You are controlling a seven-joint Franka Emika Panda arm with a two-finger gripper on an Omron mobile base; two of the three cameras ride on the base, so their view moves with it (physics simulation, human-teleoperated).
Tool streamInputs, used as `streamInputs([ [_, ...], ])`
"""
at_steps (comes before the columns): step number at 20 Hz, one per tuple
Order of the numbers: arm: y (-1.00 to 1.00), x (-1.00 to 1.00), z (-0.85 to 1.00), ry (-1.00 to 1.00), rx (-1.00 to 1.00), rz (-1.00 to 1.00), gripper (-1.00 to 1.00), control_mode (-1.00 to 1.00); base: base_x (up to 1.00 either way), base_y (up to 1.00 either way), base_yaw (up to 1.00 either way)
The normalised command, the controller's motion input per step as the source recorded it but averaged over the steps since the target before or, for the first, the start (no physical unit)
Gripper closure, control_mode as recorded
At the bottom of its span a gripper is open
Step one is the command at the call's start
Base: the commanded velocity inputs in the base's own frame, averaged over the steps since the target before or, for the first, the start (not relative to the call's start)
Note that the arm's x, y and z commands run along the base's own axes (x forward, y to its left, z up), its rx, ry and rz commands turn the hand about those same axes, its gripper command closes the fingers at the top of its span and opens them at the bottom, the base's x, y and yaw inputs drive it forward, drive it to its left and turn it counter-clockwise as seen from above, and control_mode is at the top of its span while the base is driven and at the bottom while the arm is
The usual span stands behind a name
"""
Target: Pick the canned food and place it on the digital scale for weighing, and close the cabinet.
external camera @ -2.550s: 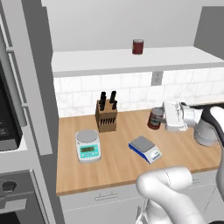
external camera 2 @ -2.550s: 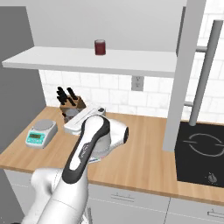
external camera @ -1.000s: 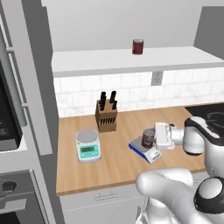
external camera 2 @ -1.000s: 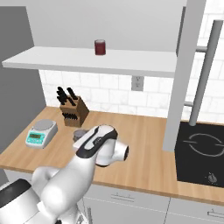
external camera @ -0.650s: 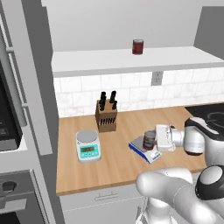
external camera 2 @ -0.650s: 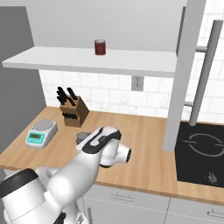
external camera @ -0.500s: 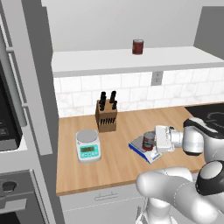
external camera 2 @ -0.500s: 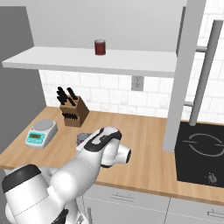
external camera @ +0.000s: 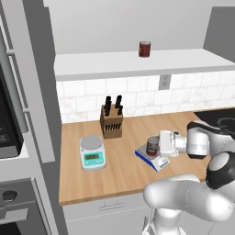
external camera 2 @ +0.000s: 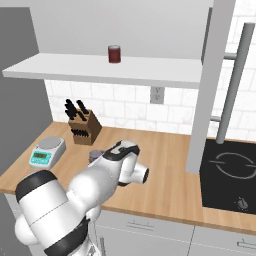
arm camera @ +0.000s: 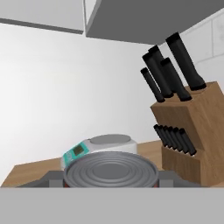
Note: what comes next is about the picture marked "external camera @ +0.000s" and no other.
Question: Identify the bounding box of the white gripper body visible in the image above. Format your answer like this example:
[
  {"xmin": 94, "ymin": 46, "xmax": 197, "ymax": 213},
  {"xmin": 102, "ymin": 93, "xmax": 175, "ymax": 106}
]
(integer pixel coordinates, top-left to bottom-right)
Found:
[{"xmin": 158, "ymin": 129, "xmax": 176, "ymax": 158}]

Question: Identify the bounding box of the dark red food can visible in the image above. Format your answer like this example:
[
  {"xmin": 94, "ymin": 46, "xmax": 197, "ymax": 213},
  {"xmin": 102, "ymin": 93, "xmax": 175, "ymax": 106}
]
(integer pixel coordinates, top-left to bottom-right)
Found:
[
  {"xmin": 138, "ymin": 40, "xmax": 152, "ymax": 59},
  {"xmin": 146, "ymin": 136, "xmax": 161, "ymax": 157}
]

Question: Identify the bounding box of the blue and white digital scale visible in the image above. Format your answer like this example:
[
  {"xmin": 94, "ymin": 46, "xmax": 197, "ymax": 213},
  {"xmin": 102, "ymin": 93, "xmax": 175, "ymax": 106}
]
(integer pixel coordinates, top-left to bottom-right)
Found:
[{"xmin": 134, "ymin": 143, "xmax": 171, "ymax": 173}]

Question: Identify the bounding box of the white and teal digital scale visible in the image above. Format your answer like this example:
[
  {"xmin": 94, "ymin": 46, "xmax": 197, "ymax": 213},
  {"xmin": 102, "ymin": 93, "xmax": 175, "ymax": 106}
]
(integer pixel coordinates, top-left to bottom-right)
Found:
[{"xmin": 79, "ymin": 135, "xmax": 107, "ymax": 172}]

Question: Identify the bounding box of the grey cabinet door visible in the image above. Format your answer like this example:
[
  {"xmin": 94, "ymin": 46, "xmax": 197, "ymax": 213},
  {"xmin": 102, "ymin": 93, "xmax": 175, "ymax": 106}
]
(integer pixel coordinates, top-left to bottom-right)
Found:
[
  {"xmin": 22, "ymin": 0, "xmax": 64, "ymax": 164},
  {"xmin": 202, "ymin": 6, "xmax": 235, "ymax": 64}
]

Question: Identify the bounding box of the black hob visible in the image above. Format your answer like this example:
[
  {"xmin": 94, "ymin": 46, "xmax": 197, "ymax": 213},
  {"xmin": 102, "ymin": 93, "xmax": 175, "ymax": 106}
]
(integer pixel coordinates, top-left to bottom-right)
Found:
[{"xmin": 193, "ymin": 106, "xmax": 235, "ymax": 130}]

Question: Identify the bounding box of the wooden knife block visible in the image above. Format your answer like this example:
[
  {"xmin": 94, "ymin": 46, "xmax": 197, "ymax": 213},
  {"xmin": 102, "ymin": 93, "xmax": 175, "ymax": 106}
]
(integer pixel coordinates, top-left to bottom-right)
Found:
[{"xmin": 99, "ymin": 103, "xmax": 125, "ymax": 140}]

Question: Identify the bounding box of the grey drawer front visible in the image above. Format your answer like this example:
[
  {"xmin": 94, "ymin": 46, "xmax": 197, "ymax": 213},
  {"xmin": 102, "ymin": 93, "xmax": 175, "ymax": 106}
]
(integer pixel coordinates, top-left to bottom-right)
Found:
[{"xmin": 62, "ymin": 192, "xmax": 154, "ymax": 223}]

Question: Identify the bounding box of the black microwave oven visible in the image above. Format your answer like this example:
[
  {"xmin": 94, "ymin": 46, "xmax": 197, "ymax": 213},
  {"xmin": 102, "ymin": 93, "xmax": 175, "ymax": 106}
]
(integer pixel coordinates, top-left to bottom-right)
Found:
[{"xmin": 0, "ymin": 62, "xmax": 25, "ymax": 160}]

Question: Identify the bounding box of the grey built-in oven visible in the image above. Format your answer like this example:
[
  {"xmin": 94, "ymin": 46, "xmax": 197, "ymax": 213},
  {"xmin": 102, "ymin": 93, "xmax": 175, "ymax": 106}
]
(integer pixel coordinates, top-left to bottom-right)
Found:
[{"xmin": 0, "ymin": 177, "xmax": 50, "ymax": 235}]

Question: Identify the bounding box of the grey wall outlet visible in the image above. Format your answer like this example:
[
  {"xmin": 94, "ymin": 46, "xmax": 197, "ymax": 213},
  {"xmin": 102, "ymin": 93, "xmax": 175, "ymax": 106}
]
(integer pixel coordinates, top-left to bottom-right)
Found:
[{"xmin": 158, "ymin": 73, "xmax": 173, "ymax": 91}]

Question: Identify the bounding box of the grey drawer handle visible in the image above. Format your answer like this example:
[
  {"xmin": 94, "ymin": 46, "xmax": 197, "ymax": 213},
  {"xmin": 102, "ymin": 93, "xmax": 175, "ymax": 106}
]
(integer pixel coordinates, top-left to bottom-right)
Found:
[{"xmin": 98, "ymin": 201, "xmax": 126, "ymax": 212}]

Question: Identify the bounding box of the white open wall cabinet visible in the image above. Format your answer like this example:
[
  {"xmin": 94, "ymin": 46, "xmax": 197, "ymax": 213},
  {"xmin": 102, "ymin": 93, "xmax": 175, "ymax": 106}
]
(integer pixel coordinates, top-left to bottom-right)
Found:
[{"xmin": 42, "ymin": 0, "xmax": 235, "ymax": 83}]

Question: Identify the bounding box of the grey bar handle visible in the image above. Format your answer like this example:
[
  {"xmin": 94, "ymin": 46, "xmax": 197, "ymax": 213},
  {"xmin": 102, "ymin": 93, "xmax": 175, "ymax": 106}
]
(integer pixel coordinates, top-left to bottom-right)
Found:
[{"xmin": 6, "ymin": 48, "xmax": 30, "ymax": 133}]

